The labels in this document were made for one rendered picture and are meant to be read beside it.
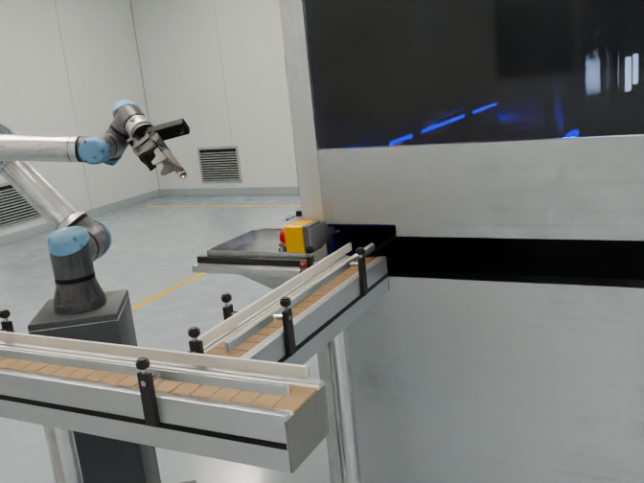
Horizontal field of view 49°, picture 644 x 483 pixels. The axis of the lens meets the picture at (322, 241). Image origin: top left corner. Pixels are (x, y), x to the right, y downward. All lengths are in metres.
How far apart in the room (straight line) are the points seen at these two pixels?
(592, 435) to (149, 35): 8.10
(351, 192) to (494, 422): 0.68
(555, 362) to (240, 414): 0.91
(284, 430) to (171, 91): 8.23
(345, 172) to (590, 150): 0.58
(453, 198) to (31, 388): 1.00
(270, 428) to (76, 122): 7.61
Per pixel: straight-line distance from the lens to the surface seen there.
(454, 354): 1.83
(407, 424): 1.97
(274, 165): 8.43
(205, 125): 8.89
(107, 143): 2.11
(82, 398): 1.29
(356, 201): 1.80
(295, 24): 1.82
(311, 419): 1.11
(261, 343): 1.32
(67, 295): 2.19
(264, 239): 2.34
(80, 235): 2.17
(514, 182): 1.67
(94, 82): 8.79
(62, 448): 1.47
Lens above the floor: 1.41
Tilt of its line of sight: 14 degrees down
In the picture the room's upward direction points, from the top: 6 degrees counter-clockwise
